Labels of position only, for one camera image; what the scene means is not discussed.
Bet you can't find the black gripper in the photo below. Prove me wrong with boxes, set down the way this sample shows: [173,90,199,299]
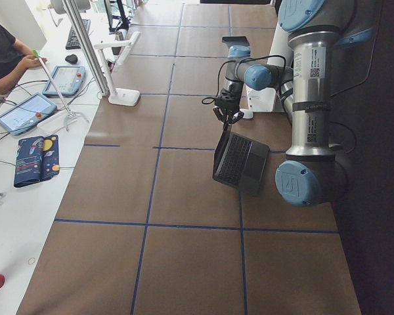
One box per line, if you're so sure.
[213,91,244,125]

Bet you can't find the black mouse on desk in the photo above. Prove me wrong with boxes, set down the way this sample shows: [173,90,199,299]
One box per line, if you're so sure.
[65,54,78,64]

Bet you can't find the aluminium frame post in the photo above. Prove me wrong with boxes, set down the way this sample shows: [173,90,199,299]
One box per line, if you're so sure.
[62,0,109,96]

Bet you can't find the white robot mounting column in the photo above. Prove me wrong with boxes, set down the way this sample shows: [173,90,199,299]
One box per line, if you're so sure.
[244,24,293,112]

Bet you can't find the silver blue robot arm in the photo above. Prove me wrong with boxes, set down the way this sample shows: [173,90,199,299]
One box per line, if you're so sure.
[213,1,378,207]

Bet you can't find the near blue teach pendant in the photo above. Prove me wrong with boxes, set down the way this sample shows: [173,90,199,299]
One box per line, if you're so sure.
[0,93,57,136]

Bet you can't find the black keyboard on desk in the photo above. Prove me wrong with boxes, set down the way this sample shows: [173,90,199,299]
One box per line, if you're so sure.
[65,18,92,51]

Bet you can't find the far blue teach pendant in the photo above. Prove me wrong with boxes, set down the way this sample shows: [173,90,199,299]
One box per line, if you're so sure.
[51,66,86,96]

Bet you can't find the white computer mouse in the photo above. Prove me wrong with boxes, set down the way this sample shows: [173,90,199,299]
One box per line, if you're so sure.
[240,108,253,119]

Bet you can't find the grey laptop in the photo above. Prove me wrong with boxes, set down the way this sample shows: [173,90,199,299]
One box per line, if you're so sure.
[212,123,270,196]

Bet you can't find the black mouse pad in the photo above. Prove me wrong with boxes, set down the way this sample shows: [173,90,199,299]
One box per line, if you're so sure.
[222,36,250,48]

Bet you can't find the seated person black shirt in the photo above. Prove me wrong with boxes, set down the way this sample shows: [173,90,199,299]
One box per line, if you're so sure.
[0,25,47,95]

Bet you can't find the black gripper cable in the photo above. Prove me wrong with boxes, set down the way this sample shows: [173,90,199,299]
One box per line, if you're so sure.
[202,54,288,106]

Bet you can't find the metal reacher grabber stick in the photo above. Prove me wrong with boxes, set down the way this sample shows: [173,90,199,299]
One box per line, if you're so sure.
[33,50,89,131]

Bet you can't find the blue space pattern pouch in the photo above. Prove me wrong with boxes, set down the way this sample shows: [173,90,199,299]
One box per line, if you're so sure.
[13,135,60,188]

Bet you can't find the blue teach pendant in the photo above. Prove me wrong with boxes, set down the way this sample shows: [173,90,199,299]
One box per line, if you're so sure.
[51,66,86,96]
[0,93,57,136]

